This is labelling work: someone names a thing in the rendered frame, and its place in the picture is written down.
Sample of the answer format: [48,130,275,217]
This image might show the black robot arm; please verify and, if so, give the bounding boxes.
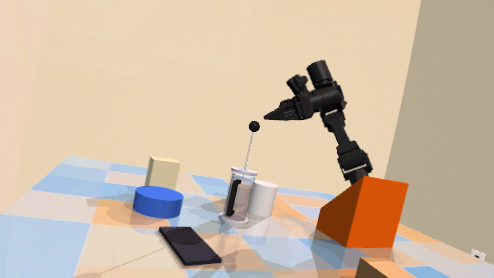
[286,60,373,185]

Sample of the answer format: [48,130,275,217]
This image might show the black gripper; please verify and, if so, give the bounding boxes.
[263,90,324,121]

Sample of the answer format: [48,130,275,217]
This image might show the glass french press with black knob plunger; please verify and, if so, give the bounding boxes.
[219,121,260,225]

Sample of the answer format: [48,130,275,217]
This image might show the blue short cylinder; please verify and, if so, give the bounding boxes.
[133,186,184,219]

